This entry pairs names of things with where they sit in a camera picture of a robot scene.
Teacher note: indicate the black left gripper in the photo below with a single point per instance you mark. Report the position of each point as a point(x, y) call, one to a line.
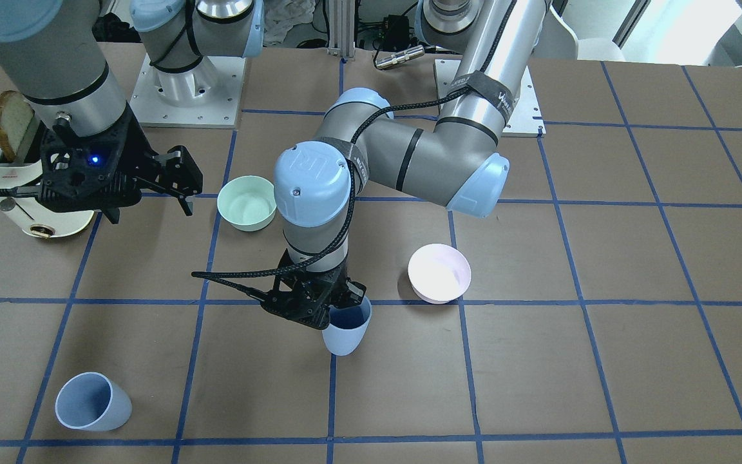
point(350, 292)

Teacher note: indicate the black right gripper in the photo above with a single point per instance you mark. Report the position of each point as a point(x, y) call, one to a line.
point(131, 149)

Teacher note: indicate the blue cup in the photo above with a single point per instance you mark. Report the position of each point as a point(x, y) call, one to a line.
point(92, 402)
point(346, 327)

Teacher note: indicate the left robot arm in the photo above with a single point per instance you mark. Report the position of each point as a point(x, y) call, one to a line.
point(443, 151)

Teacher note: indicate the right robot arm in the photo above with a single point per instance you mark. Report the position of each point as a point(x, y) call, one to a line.
point(48, 49)

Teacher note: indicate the bread slice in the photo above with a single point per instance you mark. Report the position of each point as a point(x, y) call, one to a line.
point(16, 114)

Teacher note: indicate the green bowl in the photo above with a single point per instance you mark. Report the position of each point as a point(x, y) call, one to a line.
point(247, 203)

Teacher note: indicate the pink bowl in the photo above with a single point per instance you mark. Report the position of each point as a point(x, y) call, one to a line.
point(439, 273)

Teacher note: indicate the white chair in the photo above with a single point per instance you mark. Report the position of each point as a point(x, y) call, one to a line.
point(558, 41)

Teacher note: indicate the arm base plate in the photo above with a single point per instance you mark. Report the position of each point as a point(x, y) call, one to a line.
point(207, 97)
point(526, 119)

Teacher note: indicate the aluminium frame post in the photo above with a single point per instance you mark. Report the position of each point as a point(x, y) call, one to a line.
point(341, 29)

